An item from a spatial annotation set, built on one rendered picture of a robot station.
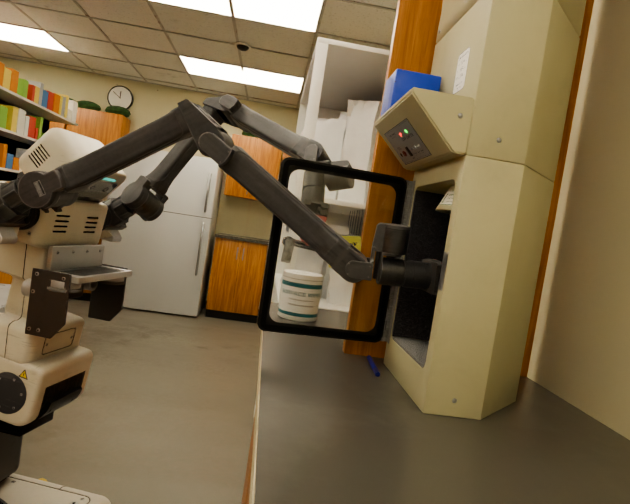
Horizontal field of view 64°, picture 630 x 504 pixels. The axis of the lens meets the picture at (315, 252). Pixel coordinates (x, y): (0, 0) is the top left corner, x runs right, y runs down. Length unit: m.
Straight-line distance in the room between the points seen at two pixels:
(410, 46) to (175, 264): 4.81
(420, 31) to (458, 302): 0.71
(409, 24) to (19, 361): 1.26
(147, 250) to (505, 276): 5.20
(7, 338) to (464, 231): 1.10
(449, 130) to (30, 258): 1.04
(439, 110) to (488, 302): 0.35
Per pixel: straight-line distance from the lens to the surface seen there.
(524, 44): 1.03
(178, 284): 5.89
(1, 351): 1.49
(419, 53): 1.36
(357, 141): 2.22
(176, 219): 5.85
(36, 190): 1.21
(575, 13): 1.22
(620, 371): 1.24
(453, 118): 0.95
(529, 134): 1.00
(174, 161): 1.59
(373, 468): 0.74
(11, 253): 1.48
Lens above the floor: 1.25
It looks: 3 degrees down
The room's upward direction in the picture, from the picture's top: 9 degrees clockwise
